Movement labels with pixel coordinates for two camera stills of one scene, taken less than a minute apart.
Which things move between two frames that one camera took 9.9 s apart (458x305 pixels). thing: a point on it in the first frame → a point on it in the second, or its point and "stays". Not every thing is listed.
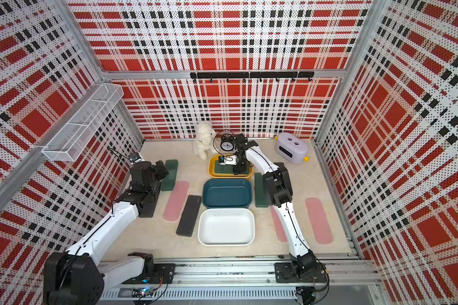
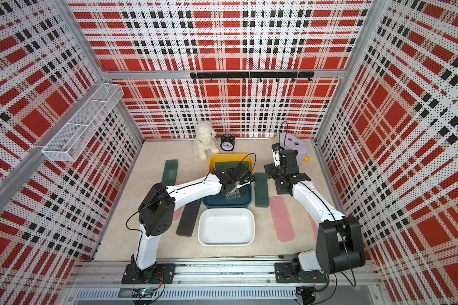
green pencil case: x=168 y=183 stays
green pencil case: x=225 y=169 stays
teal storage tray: x=227 y=193 stays
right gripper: x=240 y=168 → x=271 y=168
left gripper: x=160 y=169 → x=227 y=171
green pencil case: x=260 y=201 stays
